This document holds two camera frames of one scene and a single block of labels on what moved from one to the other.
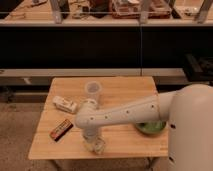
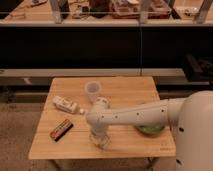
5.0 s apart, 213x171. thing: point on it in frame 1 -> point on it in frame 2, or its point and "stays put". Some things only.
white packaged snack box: (64, 104) stays put
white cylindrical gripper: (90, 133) -> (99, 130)
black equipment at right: (199, 68) stays put
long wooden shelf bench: (105, 13) stays put
